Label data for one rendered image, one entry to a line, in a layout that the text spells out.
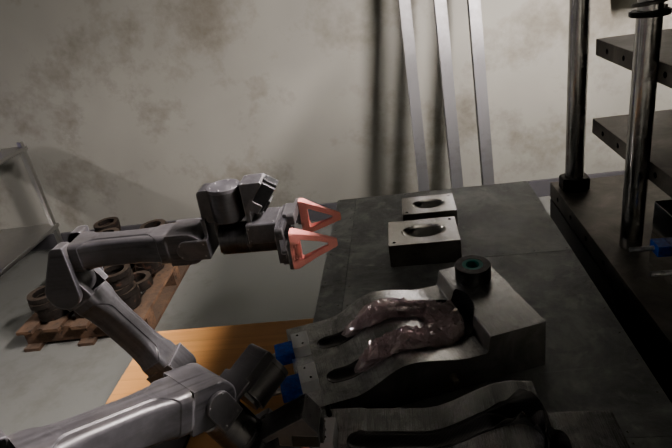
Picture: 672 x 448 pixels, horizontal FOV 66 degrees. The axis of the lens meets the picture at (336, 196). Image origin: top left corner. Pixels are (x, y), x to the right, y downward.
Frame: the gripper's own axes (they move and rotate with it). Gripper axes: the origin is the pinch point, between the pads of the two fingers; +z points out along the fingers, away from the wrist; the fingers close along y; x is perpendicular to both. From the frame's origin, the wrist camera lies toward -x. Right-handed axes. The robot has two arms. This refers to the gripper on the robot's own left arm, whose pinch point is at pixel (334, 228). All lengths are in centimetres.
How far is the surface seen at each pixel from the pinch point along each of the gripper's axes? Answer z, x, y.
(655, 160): 77, 14, 50
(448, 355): 18.2, 31.5, 3.1
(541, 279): 46, 39, 37
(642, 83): 72, -6, 50
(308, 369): -9.5, 31.8, 1.7
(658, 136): 85, 14, 67
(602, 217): 73, 40, 70
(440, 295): 19.1, 32.1, 24.2
